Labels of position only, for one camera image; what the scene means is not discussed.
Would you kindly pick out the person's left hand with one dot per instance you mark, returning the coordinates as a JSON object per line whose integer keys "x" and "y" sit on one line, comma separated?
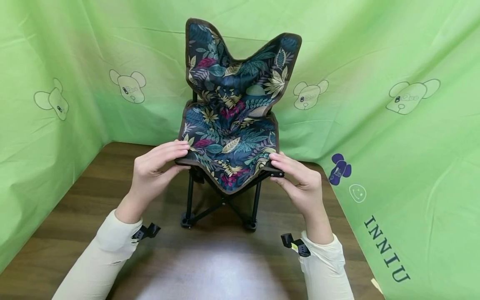
{"x": 150, "y": 175}

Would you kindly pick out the person's right hand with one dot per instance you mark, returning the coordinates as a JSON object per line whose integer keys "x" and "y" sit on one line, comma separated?
{"x": 303, "y": 187}

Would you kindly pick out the person's left fingers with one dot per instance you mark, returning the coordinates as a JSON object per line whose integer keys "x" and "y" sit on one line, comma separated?
{"x": 170, "y": 149}

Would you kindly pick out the person's right thumb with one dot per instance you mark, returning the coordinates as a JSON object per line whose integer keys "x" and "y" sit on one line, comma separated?
{"x": 280, "y": 178}

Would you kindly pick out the person's right fingers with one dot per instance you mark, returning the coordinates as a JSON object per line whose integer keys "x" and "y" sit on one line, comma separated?
{"x": 287, "y": 160}

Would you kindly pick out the person's left thumb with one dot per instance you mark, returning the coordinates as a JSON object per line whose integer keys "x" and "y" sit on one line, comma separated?
{"x": 173, "y": 170}

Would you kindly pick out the leaf print folding camp chair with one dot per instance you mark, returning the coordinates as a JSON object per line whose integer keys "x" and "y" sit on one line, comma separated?
{"x": 232, "y": 125}

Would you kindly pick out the person's right forearm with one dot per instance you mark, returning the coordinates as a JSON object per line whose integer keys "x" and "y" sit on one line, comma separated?
{"x": 326, "y": 266}

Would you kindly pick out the black wrist band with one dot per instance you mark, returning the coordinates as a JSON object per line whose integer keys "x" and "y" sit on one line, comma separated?
{"x": 146, "y": 232}
{"x": 295, "y": 245}

